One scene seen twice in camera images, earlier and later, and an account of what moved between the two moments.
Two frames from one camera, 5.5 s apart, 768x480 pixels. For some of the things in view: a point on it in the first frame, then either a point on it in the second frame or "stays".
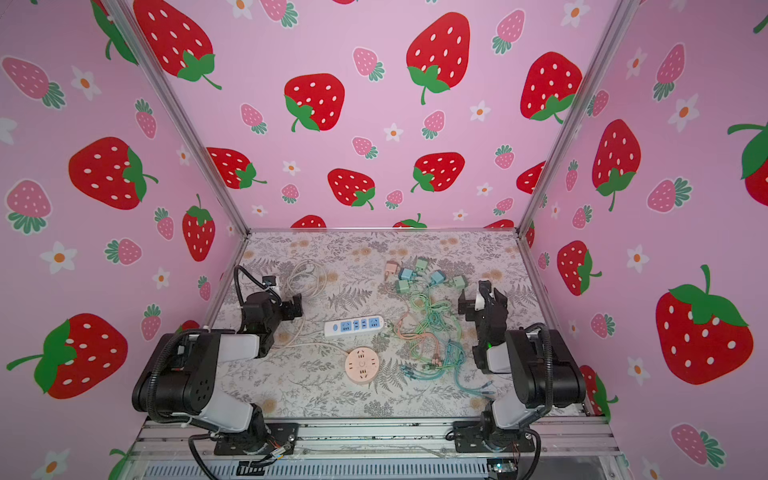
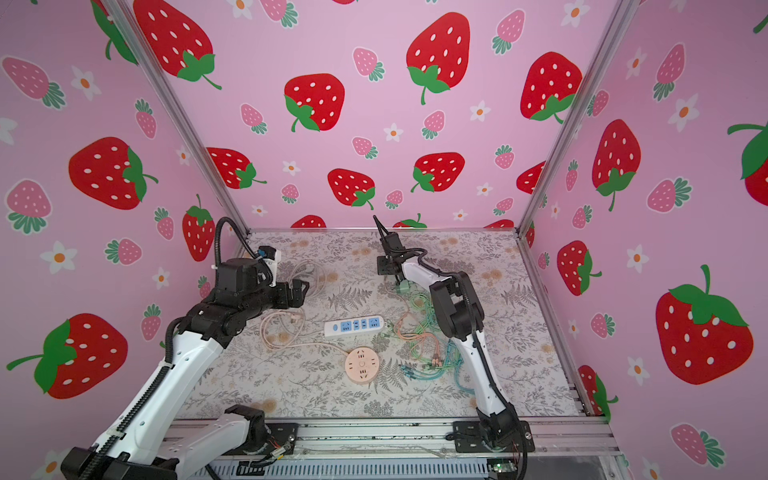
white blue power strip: x=353 y=325 stays
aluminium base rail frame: x=184 y=449 stays
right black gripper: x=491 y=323 -> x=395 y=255
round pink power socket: x=362 y=364 stays
